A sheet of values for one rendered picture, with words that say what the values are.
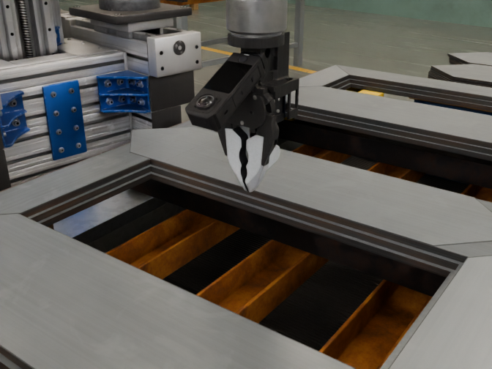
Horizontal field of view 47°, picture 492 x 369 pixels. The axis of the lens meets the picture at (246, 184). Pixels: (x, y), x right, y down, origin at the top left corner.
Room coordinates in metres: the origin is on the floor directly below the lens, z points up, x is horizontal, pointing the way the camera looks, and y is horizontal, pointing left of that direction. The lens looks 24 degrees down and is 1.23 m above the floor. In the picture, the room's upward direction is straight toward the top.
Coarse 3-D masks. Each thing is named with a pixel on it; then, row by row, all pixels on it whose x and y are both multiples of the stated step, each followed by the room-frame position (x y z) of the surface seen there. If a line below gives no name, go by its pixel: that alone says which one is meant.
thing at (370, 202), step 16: (384, 176) 0.87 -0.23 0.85; (352, 192) 0.81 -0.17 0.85; (368, 192) 0.81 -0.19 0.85; (384, 192) 0.81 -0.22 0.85; (400, 192) 0.81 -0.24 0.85; (336, 208) 0.75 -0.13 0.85; (352, 208) 0.75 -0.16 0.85; (368, 208) 0.75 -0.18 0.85; (384, 208) 0.75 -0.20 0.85; (368, 224) 0.70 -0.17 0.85
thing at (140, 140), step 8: (160, 128) 1.11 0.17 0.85; (168, 128) 1.11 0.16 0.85; (176, 128) 1.11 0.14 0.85; (184, 128) 1.11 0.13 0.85; (136, 136) 1.06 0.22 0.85; (144, 136) 1.06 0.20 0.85; (152, 136) 1.06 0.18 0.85; (160, 136) 1.06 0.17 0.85; (168, 136) 1.06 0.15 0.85; (136, 144) 1.02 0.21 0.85; (144, 144) 1.02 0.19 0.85
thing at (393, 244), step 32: (416, 96) 1.45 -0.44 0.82; (448, 96) 1.40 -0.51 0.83; (480, 96) 1.36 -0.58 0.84; (352, 128) 1.18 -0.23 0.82; (384, 128) 1.15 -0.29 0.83; (416, 128) 1.12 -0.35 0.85; (96, 192) 0.84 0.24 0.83; (192, 192) 0.87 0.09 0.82; (224, 192) 0.84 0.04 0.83; (256, 192) 0.81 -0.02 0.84; (288, 224) 0.76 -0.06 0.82; (320, 224) 0.73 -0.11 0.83; (352, 224) 0.71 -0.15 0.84; (384, 256) 0.67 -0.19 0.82; (416, 256) 0.65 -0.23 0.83; (448, 256) 0.63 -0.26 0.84; (416, 320) 0.52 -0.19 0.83; (0, 352) 0.45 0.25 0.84
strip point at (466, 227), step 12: (468, 204) 0.76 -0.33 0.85; (480, 204) 0.76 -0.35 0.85; (456, 216) 0.72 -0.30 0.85; (468, 216) 0.72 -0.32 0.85; (480, 216) 0.72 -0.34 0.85; (456, 228) 0.69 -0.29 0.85; (468, 228) 0.69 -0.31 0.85; (480, 228) 0.69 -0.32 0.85; (444, 240) 0.66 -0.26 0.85; (456, 240) 0.66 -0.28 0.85; (468, 240) 0.66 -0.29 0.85; (480, 240) 0.66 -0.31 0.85
